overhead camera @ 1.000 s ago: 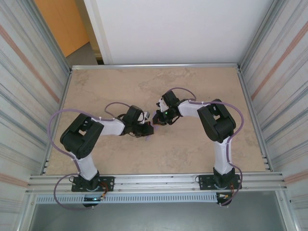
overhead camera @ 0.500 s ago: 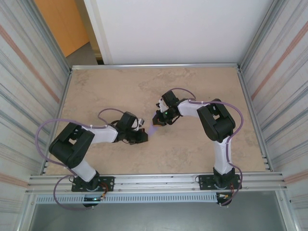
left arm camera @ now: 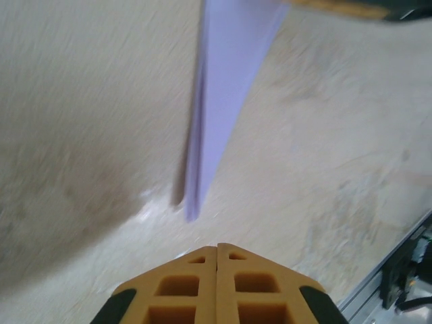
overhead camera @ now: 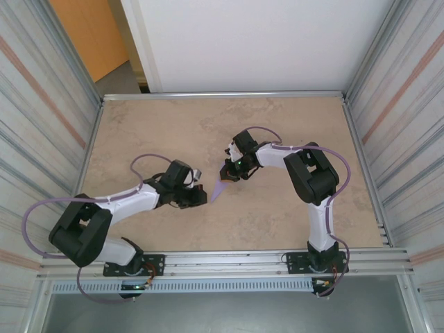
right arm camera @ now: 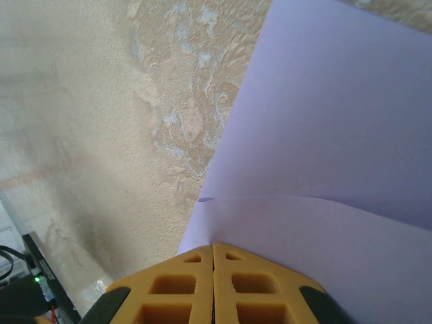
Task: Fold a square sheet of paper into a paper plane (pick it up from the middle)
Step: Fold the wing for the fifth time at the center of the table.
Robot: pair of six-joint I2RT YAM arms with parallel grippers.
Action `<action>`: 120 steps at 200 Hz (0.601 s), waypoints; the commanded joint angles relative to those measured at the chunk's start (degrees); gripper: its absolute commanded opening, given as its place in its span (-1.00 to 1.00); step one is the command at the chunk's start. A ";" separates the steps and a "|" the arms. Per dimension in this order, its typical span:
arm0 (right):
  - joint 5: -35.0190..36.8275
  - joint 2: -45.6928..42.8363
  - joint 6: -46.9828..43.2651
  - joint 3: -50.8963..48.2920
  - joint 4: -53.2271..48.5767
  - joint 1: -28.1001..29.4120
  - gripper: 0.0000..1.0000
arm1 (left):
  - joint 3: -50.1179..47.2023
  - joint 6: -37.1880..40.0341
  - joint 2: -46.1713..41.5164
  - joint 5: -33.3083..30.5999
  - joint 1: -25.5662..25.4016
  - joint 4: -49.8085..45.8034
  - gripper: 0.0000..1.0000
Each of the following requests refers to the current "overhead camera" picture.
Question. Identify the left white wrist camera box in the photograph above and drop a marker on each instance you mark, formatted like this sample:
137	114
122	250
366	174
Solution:
196	173

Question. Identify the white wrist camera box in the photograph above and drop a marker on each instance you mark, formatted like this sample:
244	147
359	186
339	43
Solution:
196	173
231	149

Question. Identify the wide aluminium mounting rail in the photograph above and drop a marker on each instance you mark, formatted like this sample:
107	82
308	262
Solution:
225	263

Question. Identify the purple paper sheet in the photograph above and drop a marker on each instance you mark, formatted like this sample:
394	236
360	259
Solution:
218	190

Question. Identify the corrugated translucent side panel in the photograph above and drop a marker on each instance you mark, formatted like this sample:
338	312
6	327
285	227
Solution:
27	104
416	104

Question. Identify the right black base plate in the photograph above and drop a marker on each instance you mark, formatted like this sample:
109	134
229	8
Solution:
295	262

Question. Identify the white door frame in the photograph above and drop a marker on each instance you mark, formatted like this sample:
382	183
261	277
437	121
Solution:
142	45

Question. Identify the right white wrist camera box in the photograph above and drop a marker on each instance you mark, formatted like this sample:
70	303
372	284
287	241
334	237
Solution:
231	149

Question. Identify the aluminium table side rail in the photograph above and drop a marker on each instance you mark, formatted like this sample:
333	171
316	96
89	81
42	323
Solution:
351	128

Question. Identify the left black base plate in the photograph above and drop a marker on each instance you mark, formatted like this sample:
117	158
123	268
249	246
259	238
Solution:
156	263

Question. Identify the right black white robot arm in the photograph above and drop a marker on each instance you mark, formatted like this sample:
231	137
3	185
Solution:
312	177

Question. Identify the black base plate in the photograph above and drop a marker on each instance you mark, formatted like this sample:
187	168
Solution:
295	262
156	263

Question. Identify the orange wooden door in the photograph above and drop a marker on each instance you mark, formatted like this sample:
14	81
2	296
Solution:
90	34

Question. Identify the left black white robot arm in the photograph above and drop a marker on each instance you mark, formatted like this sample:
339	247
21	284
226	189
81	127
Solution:
76	236

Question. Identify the aluminium table edge rail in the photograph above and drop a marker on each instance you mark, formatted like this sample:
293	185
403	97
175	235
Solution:
225	95

